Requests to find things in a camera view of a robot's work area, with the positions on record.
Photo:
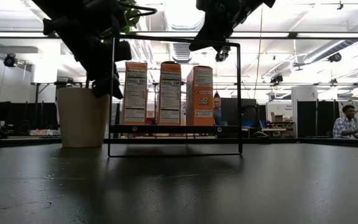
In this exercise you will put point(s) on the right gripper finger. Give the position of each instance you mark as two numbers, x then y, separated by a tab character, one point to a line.
210	40

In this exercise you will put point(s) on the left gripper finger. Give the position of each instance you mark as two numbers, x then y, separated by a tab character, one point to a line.
101	88
117	90

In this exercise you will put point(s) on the orange Mini Wheats box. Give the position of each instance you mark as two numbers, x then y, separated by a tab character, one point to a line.
135	93
200	96
170	93

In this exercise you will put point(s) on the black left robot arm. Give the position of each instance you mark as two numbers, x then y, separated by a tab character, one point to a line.
73	18

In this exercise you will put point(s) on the white ribbed plant pot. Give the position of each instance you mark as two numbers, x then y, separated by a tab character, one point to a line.
82	118

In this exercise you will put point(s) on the person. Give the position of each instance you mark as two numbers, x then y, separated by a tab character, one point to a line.
346	123
217	109

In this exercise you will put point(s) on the black monitor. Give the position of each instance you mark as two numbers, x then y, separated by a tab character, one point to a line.
239	110

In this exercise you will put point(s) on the black ceiling projector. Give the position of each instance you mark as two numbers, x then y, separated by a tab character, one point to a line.
277	78

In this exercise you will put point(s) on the dark office partition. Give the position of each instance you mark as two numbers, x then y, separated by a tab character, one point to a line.
23	113

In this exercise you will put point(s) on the black overhead beam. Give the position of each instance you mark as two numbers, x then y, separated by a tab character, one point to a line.
11	35

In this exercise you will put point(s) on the cardboard box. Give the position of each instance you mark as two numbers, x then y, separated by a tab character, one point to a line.
277	117

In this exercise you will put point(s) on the cluttered workbench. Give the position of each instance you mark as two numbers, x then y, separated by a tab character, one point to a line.
280	130

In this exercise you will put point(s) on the black partition panel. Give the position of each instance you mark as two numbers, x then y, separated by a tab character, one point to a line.
319	118

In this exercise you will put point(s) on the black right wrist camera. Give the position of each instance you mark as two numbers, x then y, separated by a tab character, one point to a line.
222	54

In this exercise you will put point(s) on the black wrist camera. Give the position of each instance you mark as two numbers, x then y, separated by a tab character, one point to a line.
123	50
222	54

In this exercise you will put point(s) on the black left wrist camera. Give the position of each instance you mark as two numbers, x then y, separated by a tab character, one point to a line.
123	50

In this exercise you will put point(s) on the silver ceiling duct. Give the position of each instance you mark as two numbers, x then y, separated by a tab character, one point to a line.
182	49

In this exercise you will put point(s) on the black ceiling camera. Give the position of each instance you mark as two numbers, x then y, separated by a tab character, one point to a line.
334	57
10	60

